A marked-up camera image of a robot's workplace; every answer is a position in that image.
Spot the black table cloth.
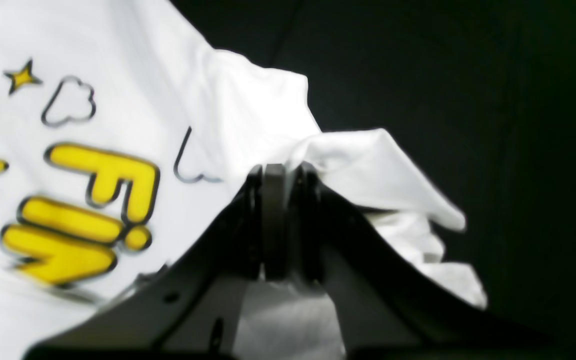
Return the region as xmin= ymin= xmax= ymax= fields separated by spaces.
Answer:
xmin=173 ymin=0 xmax=576 ymax=360

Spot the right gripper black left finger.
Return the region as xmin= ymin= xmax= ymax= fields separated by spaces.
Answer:
xmin=24 ymin=164 xmax=286 ymax=360

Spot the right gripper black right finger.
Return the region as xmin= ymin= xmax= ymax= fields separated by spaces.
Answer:
xmin=285 ymin=162 xmax=576 ymax=360

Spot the white printed t-shirt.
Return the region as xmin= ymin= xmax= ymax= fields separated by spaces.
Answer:
xmin=0 ymin=0 xmax=487 ymax=360

